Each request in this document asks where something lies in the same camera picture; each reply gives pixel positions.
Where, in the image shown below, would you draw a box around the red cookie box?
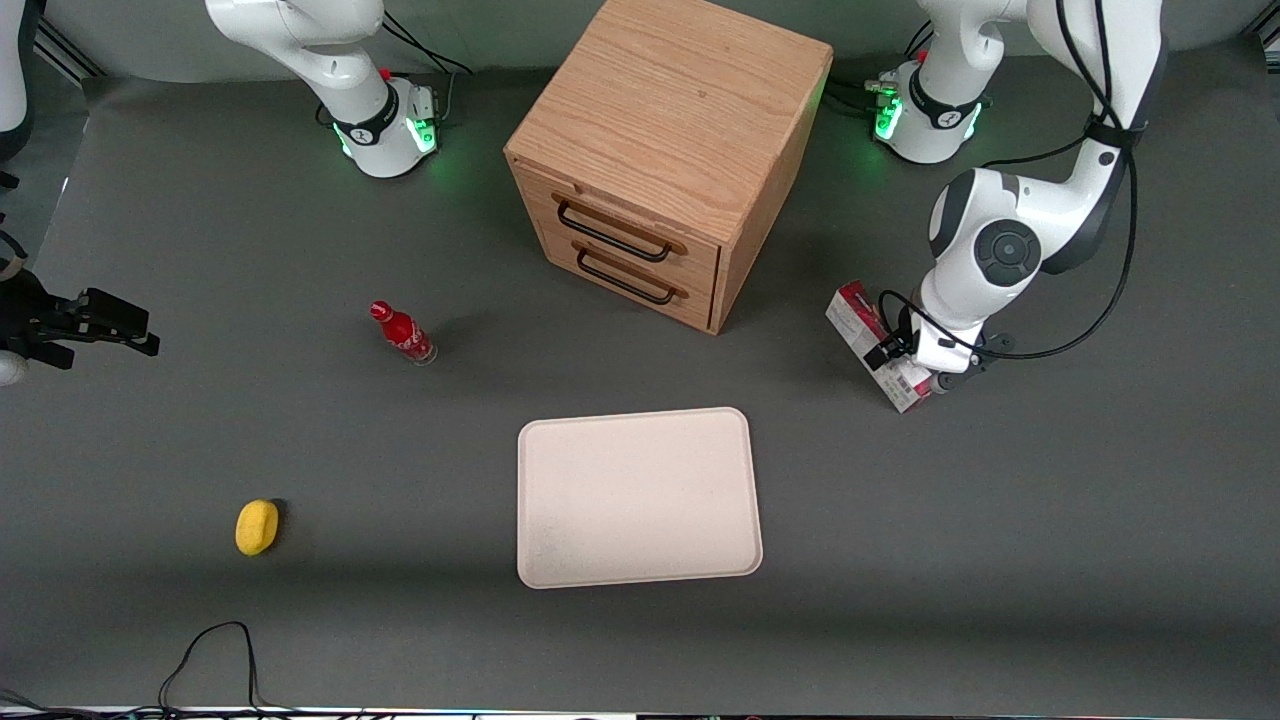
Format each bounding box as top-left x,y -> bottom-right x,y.
825,279 -> 937,414

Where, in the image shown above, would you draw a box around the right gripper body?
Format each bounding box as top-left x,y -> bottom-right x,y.
0,266 -> 81,371

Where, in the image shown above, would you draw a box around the wooden drawer cabinet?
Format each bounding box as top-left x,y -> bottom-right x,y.
503,0 -> 835,336

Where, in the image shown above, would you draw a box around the wooden drawer front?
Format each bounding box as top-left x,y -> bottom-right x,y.
515,160 -> 723,293
535,215 -> 719,332

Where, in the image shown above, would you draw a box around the grey table mat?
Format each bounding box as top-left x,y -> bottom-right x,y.
0,40 -> 1280,713

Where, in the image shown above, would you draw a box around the black looped cable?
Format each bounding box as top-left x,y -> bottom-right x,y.
158,621 -> 301,717

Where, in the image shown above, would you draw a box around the beige rectangular tray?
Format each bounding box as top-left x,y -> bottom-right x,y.
516,406 -> 765,590

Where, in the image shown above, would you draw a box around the black left base cables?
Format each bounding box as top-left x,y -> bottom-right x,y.
825,20 -> 936,117

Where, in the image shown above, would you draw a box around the black right base cables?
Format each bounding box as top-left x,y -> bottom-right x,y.
380,10 -> 473,126

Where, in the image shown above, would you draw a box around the yellow lemon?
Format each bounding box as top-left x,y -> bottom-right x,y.
235,499 -> 282,557

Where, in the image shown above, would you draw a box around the black drawer handle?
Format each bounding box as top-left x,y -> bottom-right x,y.
575,245 -> 689,306
555,195 -> 689,264

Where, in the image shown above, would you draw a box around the black base cables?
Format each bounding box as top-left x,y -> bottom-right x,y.
825,20 -> 936,117
380,10 -> 473,126

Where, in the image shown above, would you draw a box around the red cola bottle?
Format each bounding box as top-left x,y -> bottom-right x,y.
369,300 -> 439,367

